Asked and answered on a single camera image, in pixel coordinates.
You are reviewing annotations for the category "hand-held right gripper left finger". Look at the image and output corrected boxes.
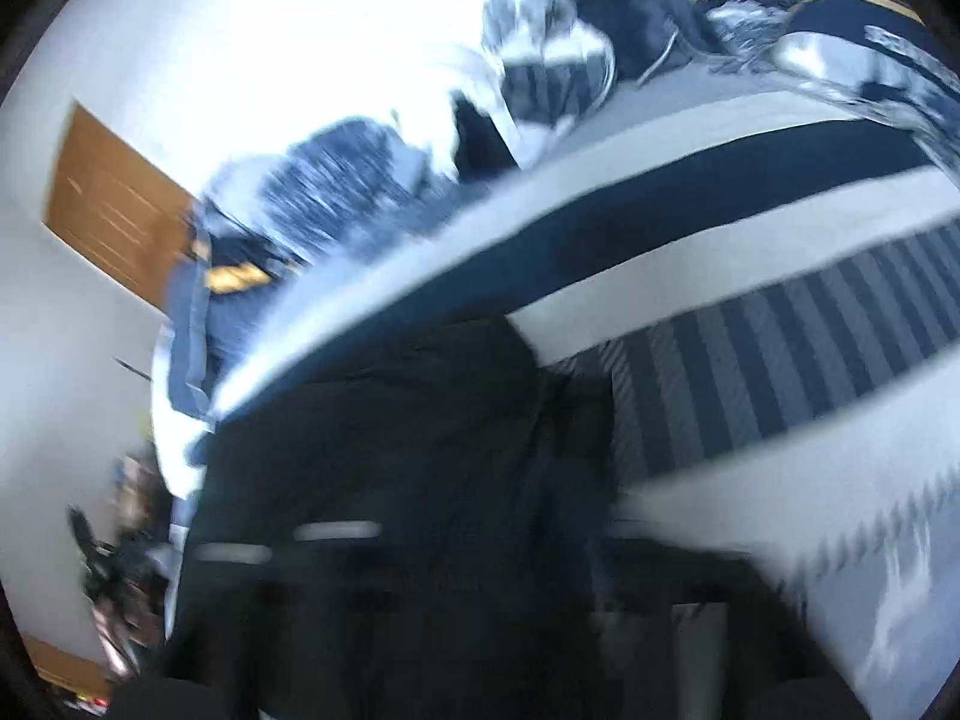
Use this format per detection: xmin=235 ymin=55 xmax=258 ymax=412
xmin=172 ymin=514 xmax=395 ymax=720

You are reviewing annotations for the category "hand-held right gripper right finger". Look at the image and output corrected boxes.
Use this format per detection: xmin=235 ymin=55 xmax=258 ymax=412
xmin=551 ymin=379 xmax=848 ymax=720

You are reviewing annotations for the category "black puffer jacket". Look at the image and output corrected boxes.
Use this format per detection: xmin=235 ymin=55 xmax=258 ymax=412
xmin=176 ymin=315 xmax=623 ymax=720

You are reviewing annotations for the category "cluttered wooden side table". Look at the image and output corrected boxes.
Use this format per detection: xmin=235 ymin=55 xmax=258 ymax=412
xmin=67 ymin=450 xmax=185 ymax=661

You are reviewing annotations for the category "blue striped pillow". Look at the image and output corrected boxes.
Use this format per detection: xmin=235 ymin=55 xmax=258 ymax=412
xmin=161 ymin=232 xmax=301 ymax=421

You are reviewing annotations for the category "bed with striped printed sheet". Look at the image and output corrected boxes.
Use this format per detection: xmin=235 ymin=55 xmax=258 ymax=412
xmin=150 ymin=0 xmax=960 ymax=720

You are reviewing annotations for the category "wooden door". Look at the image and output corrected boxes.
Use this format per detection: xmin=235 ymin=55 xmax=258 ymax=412
xmin=45 ymin=101 xmax=200 ymax=312

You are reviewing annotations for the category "crumpled white and blue duvet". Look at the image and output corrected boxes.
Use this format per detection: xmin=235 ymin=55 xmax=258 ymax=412
xmin=202 ymin=0 xmax=721 ymax=271

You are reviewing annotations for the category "printed pillow with yellow band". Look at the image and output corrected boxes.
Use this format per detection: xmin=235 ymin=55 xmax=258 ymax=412
xmin=697 ymin=0 xmax=960 ymax=188

